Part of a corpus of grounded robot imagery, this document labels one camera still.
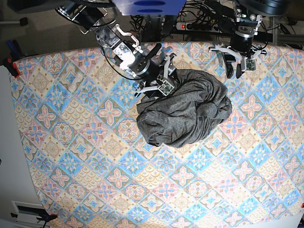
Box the patterned tile tablecloth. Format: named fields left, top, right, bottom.
left=10, top=42, right=304, bottom=228

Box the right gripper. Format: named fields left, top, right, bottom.
left=134, top=53, right=177, bottom=98

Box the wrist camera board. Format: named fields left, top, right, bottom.
left=246, top=58, right=256, bottom=71
left=158, top=81, right=174, bottom=96

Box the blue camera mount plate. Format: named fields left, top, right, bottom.
left=112, top=0, right=186, bottom=16

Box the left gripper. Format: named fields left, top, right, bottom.
left=209, top=43, right=267, bottom=79

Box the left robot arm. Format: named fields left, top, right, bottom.
left=209, top=0, right=292, bottom=78

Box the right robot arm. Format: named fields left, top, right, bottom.
left=56, top=0, right=177, bottom=98

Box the white power strip red switch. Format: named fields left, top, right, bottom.
left=176, top=22, right=220, bottom=32

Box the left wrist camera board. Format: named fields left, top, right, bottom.
left=246, top=58, right=256, bottom=71

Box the white tray lower left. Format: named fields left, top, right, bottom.
left=10, top=200, right=46, bottom=226

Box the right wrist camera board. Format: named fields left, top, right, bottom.
left=158, top=81, right=174, bottom=96

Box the black orange clamp lower left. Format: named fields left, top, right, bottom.
left=36, top=214, right=58, bottom=228

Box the red black clamp upper left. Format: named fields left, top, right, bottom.
left=2, top=58, right=20, bottom=78

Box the grey t-shirt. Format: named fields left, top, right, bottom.
left=136, top=69, right=232, bottom=148

